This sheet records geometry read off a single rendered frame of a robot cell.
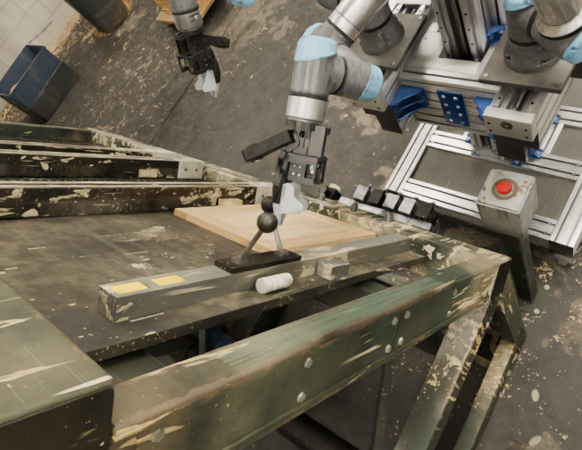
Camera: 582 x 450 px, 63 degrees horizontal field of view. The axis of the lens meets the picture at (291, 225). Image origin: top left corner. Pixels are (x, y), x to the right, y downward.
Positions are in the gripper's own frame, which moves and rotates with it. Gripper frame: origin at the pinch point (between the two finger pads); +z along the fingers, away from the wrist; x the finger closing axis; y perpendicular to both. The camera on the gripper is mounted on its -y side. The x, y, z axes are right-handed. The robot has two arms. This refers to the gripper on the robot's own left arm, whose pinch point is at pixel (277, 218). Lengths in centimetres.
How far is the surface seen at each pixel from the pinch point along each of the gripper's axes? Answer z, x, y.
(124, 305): 9.4, -36.3, -7.8
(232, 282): 9.5, -16.4, -0.5
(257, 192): 6, 58, -29
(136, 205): 9.3, 14.7, -45.0
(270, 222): -2.6, -15.5, 4.5
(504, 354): 53, 98, 65
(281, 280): 9.6, -8.3, 5.9
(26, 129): 7, 85, -162
